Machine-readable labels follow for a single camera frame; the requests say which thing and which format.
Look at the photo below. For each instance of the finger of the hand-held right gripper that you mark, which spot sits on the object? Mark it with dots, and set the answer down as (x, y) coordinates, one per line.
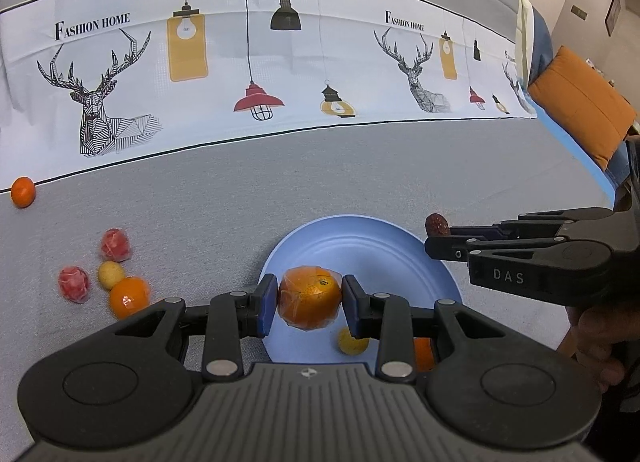
(530, 224)
(450, 248)

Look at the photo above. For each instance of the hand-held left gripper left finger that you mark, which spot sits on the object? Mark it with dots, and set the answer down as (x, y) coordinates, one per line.
(267, 304)

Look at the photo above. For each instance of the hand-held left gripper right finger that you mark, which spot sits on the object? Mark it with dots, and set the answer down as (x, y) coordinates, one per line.
(350, 307)

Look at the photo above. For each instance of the dried red date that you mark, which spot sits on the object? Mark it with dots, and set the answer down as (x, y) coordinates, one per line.
(436, 224)

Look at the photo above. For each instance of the small yellow fruit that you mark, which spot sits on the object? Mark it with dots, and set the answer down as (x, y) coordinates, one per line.
(110, 275)
(350, 344)

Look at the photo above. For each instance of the plastic orange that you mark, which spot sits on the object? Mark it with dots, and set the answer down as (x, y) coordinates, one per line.
(129, 298)
(310, 297)

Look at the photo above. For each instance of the light blue plate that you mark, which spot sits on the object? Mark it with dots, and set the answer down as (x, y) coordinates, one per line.
(350, 247)

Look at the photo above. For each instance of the unwrapped orange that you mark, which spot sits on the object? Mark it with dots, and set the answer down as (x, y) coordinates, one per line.
(424, 354)
(22, 191)

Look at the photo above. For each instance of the red fruit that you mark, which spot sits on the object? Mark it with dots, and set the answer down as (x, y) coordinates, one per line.
(115, 244)
(74, 284)

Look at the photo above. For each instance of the person's right hand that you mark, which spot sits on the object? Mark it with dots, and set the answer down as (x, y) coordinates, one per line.
(597, 347)

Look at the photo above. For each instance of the orange cushion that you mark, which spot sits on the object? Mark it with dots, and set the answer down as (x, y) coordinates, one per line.
(580, 102)

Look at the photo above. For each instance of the blue grey pillow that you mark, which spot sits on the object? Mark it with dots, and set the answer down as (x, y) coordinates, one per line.
(539, 42)

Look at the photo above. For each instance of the small wall plaque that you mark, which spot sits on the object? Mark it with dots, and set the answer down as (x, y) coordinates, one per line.
(579, 12)

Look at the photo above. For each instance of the dark wall picture frame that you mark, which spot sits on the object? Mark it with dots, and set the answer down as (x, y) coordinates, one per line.
(612, 12)

